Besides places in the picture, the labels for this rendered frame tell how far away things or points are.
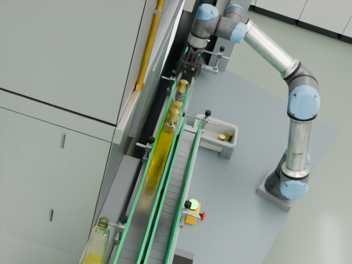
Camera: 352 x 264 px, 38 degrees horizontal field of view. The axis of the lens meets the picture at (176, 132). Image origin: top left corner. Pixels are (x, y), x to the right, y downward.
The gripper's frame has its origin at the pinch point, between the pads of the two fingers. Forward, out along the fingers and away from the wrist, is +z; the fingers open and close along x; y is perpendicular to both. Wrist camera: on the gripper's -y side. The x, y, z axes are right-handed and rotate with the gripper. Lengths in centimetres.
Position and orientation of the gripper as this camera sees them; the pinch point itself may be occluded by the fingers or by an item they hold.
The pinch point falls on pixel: (183, 83)
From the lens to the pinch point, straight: 208.6
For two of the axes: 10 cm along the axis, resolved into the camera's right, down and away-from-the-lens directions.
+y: -1.9, 5.8, -7.9
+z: -2.6, 7.5, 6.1
